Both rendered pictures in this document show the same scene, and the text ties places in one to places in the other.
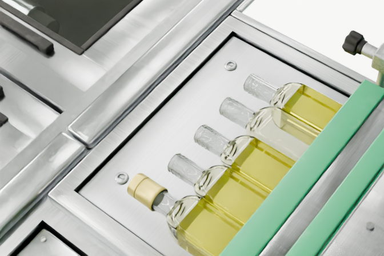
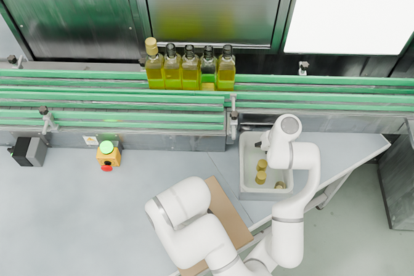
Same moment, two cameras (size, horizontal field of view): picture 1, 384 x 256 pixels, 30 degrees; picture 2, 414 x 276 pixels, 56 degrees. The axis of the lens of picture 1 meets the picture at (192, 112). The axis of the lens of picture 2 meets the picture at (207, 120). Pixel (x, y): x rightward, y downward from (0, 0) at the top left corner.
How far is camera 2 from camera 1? 1.36 m
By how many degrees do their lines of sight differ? 86
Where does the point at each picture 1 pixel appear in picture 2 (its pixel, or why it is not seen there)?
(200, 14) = not seen: outside the picture
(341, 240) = (161, 135)
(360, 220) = (170, 135)
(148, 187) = (151, 51)
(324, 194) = (174, 122)
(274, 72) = (268, 10)
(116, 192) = not seen: outside the picture
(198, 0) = not seen: outside the picture
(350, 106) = (209, 118)
